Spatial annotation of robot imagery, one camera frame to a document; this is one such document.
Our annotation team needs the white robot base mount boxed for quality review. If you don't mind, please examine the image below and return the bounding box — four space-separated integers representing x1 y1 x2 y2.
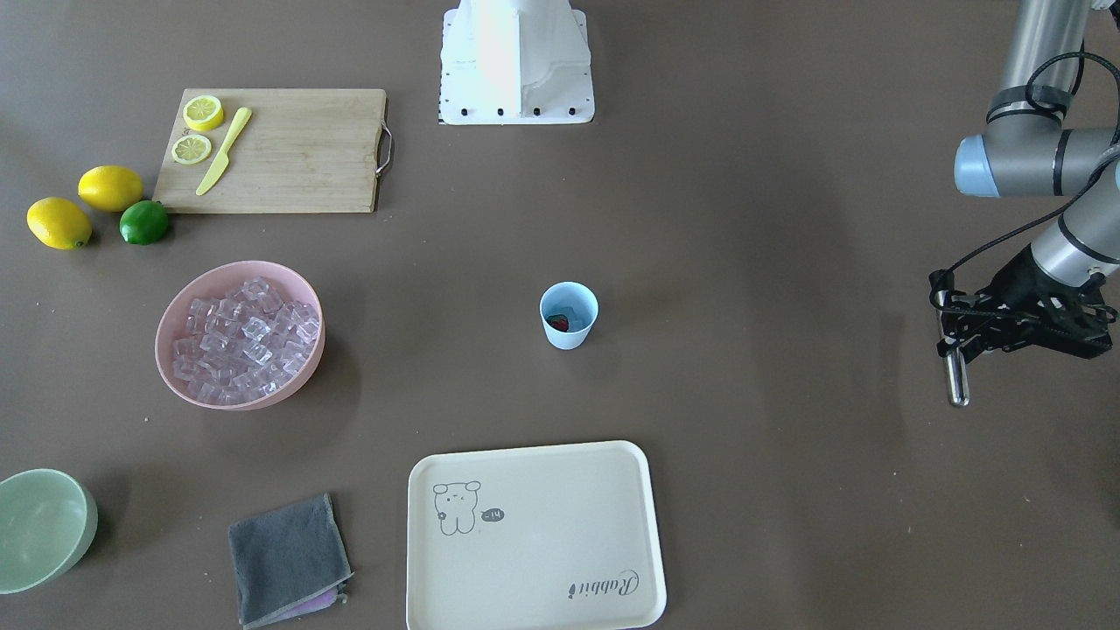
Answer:
437 1 596 126

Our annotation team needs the pink bowl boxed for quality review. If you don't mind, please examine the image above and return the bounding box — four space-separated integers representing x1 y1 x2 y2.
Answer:
153 260 326 411

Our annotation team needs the cream rabbit serving tray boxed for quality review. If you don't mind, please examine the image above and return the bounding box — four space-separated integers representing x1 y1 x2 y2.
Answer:
405 441 668 629

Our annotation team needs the grey folded cloth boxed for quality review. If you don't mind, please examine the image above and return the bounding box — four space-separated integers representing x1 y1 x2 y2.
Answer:
227 493 354 629

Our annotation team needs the red strawberry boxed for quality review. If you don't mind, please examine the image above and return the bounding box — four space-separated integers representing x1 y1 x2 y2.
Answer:
545 312 571 333

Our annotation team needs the lemon half near knife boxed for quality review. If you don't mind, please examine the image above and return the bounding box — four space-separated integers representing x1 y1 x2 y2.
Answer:
171 133 213 166

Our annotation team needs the yellow plastic knife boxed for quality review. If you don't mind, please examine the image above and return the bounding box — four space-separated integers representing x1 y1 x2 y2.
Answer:
195 106 253 196

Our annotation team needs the whole yellow lemon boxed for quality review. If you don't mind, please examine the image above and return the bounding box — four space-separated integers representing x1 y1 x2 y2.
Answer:
25 197 93 250
80 164 144 213

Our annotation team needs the light blue cup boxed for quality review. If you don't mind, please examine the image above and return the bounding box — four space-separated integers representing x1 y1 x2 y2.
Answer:
536 282 599 350

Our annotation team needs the clear ice cube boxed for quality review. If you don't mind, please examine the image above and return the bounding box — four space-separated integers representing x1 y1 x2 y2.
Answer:
558 306 587 332

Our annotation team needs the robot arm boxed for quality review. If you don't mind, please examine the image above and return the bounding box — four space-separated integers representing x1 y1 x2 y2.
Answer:
928 1 1119 364

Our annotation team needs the green bowl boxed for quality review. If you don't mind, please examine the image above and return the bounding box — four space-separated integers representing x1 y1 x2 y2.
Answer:
1 469 99 595

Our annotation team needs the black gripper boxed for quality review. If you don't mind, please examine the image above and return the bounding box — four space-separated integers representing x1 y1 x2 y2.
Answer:
928 247 1117 361

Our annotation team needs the steel muddler black tip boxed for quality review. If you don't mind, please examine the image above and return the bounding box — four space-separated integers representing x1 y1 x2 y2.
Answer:
933 290 970 408

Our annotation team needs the green lime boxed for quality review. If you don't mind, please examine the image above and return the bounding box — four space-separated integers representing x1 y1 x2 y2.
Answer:
116 200 171 245

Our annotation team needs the wooden cutting board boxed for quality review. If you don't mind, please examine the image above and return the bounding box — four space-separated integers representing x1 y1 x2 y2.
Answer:
151 87 391 214

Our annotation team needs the lemon half at edge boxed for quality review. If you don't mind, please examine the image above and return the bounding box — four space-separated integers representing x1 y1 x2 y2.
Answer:
181 94 225 131

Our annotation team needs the clear ice cubes pile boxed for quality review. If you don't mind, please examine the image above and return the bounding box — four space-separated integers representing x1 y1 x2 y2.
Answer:
169 276 324 407

